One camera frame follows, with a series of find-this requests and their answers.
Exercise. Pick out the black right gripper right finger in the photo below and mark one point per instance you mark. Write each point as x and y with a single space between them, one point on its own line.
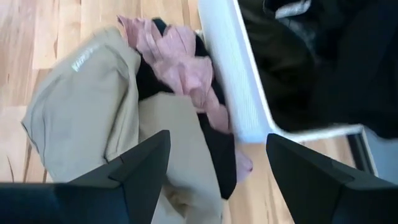
311 186

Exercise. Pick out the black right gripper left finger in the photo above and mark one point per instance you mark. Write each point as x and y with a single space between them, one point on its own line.
130 186

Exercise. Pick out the beige khaki garment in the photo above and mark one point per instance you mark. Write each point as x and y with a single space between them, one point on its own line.
81 109

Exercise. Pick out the black garment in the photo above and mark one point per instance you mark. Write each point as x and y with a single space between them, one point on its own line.
220 155

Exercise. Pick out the pink garment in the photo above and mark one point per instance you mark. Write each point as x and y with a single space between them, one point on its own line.
183 68

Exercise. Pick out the white perforated plastic basket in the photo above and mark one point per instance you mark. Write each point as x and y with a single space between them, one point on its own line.
236 77

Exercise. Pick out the black aluminium table frame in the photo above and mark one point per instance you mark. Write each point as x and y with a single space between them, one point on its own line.
357 152

